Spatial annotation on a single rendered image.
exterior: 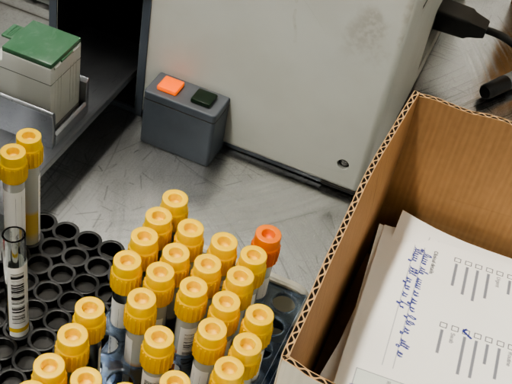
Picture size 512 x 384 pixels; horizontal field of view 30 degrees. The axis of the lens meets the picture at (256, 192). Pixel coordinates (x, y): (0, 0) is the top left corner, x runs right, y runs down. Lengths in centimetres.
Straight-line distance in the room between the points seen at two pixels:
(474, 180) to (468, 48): 34
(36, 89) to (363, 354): 28
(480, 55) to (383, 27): 31
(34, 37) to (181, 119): 13
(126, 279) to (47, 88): 20
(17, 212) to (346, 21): 25
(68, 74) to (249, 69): 13
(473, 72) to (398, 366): 43
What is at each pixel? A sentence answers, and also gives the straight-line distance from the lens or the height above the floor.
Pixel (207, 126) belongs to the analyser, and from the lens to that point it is 72.
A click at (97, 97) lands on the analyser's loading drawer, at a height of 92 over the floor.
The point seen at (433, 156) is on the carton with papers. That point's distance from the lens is 63.
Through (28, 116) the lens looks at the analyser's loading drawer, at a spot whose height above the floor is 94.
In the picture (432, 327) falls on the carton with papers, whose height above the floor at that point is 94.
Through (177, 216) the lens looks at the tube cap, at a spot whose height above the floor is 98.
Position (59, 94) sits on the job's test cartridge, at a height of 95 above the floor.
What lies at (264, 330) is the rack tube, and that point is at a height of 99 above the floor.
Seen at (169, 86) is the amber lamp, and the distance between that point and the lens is 73.
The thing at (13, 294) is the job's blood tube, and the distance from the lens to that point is 56.
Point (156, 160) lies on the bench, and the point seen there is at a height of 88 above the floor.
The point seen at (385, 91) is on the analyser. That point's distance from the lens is 68.
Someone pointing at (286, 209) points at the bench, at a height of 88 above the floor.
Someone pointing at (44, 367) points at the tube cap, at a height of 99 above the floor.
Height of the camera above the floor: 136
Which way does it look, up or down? 42 degrees down
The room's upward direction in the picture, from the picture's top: 12 degrees clockwise
